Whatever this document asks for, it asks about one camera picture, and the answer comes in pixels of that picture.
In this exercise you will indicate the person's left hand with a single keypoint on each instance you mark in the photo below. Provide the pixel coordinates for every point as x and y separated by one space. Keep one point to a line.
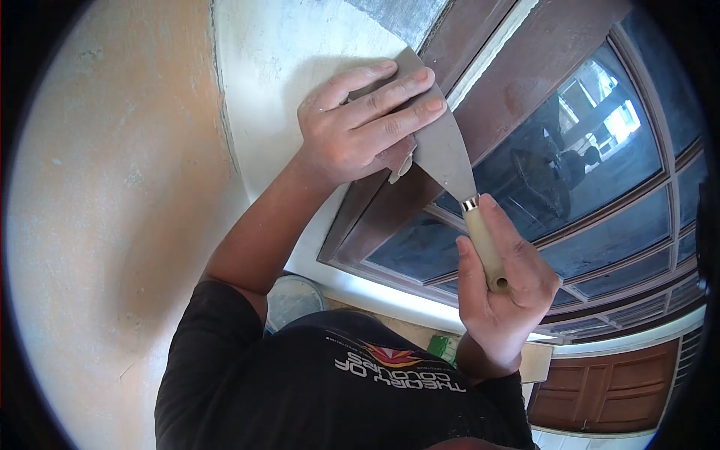
343 135

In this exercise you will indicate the person's right hand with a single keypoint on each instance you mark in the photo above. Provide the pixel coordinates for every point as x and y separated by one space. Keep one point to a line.
506 315

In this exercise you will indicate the person's right index finger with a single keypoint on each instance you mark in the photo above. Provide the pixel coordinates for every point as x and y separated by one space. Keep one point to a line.
506 230

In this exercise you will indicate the person's right thumb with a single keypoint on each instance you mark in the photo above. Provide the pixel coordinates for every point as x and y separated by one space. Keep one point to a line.
469 270

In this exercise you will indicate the person's left ring finger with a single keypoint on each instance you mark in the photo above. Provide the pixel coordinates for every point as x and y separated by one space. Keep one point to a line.
357 77

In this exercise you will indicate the person's left middle finger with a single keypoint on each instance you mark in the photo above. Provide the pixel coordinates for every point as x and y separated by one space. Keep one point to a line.
388 94

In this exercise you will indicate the person's left thumb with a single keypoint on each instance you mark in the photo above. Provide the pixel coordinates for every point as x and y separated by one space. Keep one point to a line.
404 166

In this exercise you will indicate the person's left index finger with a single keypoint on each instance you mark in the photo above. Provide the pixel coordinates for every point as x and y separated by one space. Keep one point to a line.
408 119

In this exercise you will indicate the green packet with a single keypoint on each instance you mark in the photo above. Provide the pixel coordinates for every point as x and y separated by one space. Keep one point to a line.
443 349

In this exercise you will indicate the brown framed glass window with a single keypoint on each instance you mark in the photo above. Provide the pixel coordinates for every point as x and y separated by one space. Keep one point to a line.
590 185

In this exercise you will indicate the beige cardboard piece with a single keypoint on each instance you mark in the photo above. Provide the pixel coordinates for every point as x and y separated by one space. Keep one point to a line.
537 363

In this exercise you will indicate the white bucket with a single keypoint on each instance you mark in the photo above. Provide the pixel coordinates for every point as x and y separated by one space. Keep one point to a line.
292 301

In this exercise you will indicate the brown panelled door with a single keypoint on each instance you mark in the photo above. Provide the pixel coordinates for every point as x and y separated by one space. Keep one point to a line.
607 388

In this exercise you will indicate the person's body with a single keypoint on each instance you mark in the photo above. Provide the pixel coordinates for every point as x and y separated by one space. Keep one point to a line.
315 394

